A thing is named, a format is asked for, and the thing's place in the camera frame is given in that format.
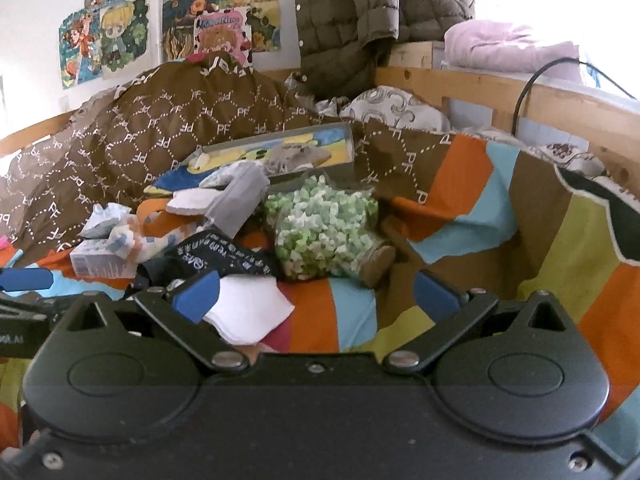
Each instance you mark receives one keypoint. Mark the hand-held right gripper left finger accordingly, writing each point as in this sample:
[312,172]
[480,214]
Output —
[196,296]

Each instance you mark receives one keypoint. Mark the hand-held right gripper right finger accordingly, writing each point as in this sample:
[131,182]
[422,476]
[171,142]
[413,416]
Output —
[436,292]

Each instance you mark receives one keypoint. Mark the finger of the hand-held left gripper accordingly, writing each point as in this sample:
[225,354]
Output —
[27,281]
[35,312]

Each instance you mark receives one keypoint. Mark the black printed cloth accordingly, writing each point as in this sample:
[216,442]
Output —
[220,255]

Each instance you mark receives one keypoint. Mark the white printed tissue packet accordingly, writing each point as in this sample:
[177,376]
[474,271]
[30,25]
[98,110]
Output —
[97,260]

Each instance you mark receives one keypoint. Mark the orange sock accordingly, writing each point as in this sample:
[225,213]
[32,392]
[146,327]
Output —
[150,210]

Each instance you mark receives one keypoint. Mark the grey storage box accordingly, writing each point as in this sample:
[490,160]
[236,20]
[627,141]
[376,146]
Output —
[328,137]

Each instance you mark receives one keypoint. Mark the white striped sock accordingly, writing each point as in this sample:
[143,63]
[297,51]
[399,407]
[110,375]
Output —
[155,247]

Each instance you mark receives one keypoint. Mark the crumpled white blue tissue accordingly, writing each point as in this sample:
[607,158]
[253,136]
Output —
[102,220]

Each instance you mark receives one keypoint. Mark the grey and white sock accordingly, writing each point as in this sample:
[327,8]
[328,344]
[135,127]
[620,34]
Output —
[235,195]

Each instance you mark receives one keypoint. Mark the blue and yellow cloth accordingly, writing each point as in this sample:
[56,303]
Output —
[170,181]

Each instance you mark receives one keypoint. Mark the jar of green paper stars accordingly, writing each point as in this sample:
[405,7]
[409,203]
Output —
[320,230]

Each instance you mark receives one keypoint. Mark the colourful striped bedsheet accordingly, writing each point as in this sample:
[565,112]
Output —
[575,240]

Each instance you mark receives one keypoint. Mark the brown patterned duvet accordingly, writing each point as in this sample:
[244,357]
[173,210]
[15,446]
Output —
[150,125]

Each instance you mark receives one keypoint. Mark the white floral cloth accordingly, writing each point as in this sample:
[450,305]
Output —
[565,152]

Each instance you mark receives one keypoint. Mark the grey floral pillow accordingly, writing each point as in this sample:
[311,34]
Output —
[395,105]

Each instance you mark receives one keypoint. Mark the pink folded blanket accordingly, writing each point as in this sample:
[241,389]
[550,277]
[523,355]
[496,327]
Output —
[500,45]

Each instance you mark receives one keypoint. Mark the olive quilted jacket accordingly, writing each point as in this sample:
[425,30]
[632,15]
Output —
[340,20]

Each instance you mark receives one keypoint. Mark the blue orange wall poster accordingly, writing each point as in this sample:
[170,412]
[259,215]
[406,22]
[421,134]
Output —
[77,50]

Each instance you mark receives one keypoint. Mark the pink cartoon wall poster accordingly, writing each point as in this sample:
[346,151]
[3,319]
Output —
[222,35]

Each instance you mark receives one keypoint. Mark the blond figure wall poster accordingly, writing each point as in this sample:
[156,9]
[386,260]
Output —
[122,35]

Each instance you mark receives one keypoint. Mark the large cartoon wall poster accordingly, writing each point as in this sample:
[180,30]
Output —
[177,25]

